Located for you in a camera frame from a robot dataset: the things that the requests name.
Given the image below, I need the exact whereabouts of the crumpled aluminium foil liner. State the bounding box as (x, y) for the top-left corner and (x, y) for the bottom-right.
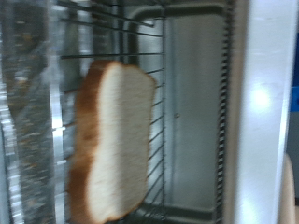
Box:
(0, 0), (64, 224)

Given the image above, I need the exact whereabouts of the silver toaster oven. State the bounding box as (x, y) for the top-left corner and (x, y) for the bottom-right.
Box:
(0, 0), (299, 224)

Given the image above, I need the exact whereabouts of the white bread slice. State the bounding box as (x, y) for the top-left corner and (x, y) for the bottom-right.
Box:
(66, 60), (158, 224)

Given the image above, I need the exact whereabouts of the wire oven rack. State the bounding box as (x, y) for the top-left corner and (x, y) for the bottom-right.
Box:
(55, 0), (167, 224)

